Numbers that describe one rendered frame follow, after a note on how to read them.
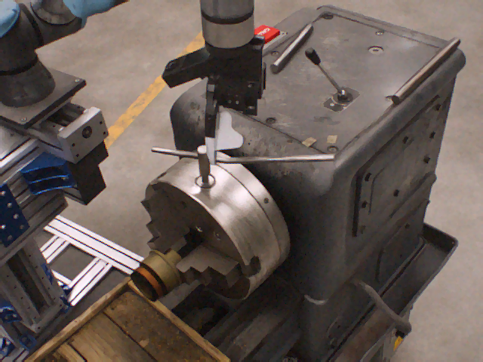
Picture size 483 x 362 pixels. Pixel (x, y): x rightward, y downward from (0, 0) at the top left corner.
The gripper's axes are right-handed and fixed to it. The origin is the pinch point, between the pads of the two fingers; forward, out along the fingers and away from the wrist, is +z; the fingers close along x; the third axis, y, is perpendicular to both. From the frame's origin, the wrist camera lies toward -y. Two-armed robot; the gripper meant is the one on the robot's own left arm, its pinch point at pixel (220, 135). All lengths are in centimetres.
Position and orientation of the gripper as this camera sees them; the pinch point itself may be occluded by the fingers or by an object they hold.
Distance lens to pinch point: 95.0
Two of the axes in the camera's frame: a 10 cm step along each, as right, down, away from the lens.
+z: 0.1, 6.7, 7.5
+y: 9.7, 1.6, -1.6
